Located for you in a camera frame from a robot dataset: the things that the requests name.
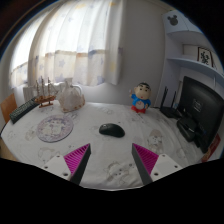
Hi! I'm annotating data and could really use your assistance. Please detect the black computer mouse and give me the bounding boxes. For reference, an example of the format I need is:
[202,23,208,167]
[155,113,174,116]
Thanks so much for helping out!
[98,122,126,138]

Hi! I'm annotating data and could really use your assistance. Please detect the black router with antennas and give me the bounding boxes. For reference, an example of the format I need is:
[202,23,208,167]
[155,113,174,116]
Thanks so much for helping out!
[159,85,184,119]

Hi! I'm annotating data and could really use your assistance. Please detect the black box-shaped device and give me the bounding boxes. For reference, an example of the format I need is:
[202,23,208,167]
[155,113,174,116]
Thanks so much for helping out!
[175,116,201,143]

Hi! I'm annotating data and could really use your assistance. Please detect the white radiator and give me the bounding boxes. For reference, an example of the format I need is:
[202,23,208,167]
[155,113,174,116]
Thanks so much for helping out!
[21,83,62,103]

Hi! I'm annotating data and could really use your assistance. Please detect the round purple printed mouse pad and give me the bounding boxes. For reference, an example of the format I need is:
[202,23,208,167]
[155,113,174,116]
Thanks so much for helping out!
[36,114,75,144]

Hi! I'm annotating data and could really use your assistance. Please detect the black keyboard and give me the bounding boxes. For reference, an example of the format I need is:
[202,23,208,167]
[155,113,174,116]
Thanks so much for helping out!
[9,97,40,125]

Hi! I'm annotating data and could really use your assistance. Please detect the black monitor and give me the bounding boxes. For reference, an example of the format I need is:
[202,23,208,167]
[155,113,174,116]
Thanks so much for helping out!
[178,75,224,154]

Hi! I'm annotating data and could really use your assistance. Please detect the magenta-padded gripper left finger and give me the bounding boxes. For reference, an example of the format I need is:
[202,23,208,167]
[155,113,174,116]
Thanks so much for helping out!
[41,143,92,186]

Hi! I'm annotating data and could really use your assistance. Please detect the white wall shelf unit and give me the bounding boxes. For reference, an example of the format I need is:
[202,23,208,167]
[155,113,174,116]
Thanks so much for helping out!
[161,9,224,108]

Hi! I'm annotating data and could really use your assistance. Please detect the orange wooden chair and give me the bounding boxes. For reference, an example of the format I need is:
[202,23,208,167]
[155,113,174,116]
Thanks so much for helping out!
[0,93,18,124]

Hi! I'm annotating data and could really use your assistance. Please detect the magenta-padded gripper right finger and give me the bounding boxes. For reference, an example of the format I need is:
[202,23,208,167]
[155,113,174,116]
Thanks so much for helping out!
[131,142,184,186]

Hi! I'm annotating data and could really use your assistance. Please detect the white star-print curtain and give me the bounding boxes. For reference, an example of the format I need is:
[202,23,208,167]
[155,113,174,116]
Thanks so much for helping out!
[9,0,125,88]

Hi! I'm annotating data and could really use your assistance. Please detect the cartoon boy figurine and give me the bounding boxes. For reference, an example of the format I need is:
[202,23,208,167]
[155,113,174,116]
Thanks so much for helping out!
[129,82,153,115]

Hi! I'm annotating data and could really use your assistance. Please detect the wooden sailing ship model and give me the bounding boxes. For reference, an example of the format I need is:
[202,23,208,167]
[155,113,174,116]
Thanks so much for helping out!
[34,76,58,109]

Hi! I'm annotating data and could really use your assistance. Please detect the white cartoon-print tablecloth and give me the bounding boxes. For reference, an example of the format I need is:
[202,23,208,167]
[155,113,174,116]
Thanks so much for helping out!
[0,99,205,190]

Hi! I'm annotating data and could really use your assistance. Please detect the red flat packet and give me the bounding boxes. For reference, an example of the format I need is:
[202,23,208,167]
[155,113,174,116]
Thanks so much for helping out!
[201,133,222,163]

